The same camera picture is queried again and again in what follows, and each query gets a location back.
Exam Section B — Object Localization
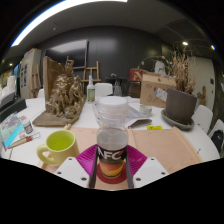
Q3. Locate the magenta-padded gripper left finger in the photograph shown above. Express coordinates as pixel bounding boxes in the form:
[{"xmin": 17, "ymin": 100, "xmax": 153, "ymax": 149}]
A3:
[{"xmin": 53, "ymin": 143, "xmax": 100, "ymax": 190}]

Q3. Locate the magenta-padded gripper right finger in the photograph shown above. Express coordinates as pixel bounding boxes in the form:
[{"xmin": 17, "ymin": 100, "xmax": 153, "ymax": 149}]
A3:
[{"xmin": 124, "ymin": 143, "xmax": 170, "ymax": 190}]

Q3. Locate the clear drink bottle white cap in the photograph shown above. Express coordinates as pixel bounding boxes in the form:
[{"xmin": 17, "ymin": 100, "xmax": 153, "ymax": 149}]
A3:
[{"xmin": 92, "ymin": 95, "xmax": 130, "ymax": 184}]

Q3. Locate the yellow-green mug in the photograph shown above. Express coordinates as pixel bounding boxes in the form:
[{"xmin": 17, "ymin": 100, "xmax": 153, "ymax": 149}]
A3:
[{"xmin": 36, "ymin": 129, "xmax": 81, "ymax": 167}]

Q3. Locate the small yellow note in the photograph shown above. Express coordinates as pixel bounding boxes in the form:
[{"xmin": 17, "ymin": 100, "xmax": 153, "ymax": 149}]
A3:
[{"xmin": 146, "ymin": 125, "xmax": 164, "ymax": 131}]

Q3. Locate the grey plant saucer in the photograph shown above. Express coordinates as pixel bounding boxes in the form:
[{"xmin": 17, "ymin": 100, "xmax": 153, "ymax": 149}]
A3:
[{"xmin": 160, "ymin": 108, "xmax": 196, "ymax": 131}]

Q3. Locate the grey newspaper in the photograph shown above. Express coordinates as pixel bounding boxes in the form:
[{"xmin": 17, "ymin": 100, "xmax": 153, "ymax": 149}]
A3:
[{"xmin": 91, "ymin": 99, "xmax": 153, "ymax": 129}]

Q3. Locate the wooden paintbrush bundle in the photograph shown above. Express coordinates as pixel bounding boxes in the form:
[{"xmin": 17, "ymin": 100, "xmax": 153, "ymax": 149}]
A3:
[{"xmin": 8, "ymin": 131, "xmax": 42, "ymax": 149}]

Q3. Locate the small white cup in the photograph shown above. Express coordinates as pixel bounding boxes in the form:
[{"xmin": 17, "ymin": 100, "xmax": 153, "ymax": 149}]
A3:
[{"xmin": 138, "ymin": 104, "xmax": 153, "ymax": 118}]

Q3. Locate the small paint jar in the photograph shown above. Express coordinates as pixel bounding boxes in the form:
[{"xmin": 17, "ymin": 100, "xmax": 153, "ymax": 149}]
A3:
[{"xmin": 22, "ymin": 119, "xmax": 34, "ymax": 135}]

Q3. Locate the grey pot with dried plant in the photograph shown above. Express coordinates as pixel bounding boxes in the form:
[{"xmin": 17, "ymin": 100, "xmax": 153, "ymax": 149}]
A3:
[{"xmin": 165, "ymin": 44, "xmax": 198, "ymax": 125}]

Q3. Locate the colourful printed book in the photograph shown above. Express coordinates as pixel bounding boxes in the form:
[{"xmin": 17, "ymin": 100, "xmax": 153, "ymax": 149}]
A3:
[{"xmin": 0, "ymin": 112, "xmax": 28, "ymax": 149}]

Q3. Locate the white chair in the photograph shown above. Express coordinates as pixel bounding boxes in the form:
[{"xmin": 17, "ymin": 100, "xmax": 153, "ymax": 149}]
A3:
[
  {"xmin": 94, "ymin": 82, "xmax": 114, "ymax": 99},
  {"xmin": 208, "ymin": 118, "xmax": 224, "ymax": 158},
  {"xmin": 192, "ymin": 104, "xmax": 214, "ymax": 134}
]

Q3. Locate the white spray bottle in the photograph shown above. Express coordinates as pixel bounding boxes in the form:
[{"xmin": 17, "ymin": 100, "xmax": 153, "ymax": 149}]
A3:
[{"xmin": 86, "ymin": 75, "xmax": 96, "ymax": 104}]

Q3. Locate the brown cardboard box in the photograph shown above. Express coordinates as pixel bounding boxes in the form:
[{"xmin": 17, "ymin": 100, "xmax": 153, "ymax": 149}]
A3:
[{"xmin": 139, "ymin": 72, "xmax": 177, "ymax": 109}]

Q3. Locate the black flat case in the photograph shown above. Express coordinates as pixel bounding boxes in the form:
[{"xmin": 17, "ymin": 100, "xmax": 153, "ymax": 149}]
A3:
[
  {"xmin": 0, "ymin": 91, "xmax": 16, "ymax": 109},
  {"xmin": 0, "ymin": 98, "xmax": 28, "ymax": 123}
]

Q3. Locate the black coffee machine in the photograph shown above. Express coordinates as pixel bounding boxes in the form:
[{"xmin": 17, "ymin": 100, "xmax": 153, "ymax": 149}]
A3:
[{"xmin": 105, "ymin": 73, "xmax": 130, "ymax": 98}]

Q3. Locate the small clear glass bottle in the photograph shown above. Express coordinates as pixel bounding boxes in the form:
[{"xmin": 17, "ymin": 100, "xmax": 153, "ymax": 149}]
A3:
[{"xmin": 113, "ymin": 79, "xmax": 123, "ymax": 98}]

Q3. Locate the wooden mannequin figure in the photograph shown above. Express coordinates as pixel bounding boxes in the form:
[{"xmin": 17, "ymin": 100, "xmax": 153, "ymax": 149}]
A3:
[{"xmin": 197, "ymin": 85, "xmax": 207, "ymax": 107}]

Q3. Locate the red box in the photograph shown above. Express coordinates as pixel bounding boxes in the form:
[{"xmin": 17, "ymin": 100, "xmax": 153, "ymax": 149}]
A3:
[{"xmin": 129, "ymin": 68, "xmax": 146, "ymax": 83}]

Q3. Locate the wooden easel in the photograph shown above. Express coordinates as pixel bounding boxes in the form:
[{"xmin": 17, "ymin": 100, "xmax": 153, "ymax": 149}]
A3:
[
  {"xmin": 30, "ymin": 64, "xmax": 43, "ymax": 98},
  {"xmin": 81, "ymin": 60, "xmax": 102, "ymax": 84}
]

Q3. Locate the white cabinet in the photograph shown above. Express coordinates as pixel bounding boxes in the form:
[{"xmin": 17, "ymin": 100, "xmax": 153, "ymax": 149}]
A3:
[{"xmin": 19, "ymin": 48, "xmax": 43, "ymax": 99}]

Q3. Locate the dark wall screen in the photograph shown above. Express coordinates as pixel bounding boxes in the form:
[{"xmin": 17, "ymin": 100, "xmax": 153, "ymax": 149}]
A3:
[{"xmin": 44, "ymin": 39, "xmax": 90, "ymax": 69}]

